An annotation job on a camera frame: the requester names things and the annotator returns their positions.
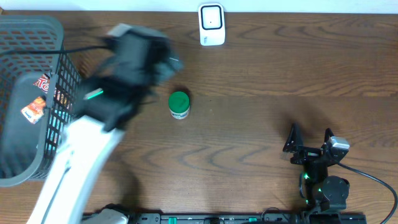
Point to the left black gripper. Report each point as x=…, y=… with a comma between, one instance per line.
x=171, y=66

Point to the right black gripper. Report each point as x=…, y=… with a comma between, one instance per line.
x=307, y=153

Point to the green lid jar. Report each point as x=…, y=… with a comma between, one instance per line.
x=179, y=105

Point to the red chocolate bar wrapper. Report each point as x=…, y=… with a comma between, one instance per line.
x=43, y=83

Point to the orange snack packet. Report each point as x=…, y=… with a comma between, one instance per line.
x=34, y=110

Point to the teal wet wipes pack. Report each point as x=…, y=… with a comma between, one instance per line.
x=58, y=120

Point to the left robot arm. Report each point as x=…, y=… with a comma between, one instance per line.
x=105, y=102

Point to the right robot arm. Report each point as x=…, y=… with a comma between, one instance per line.
x=325, y=194

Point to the white barcode scanner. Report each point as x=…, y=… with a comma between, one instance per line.
x=211, y=24

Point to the grey plastic mesh basket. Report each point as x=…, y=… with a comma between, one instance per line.
x=30, y=47

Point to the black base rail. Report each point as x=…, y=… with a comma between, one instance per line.
x=111, y=216

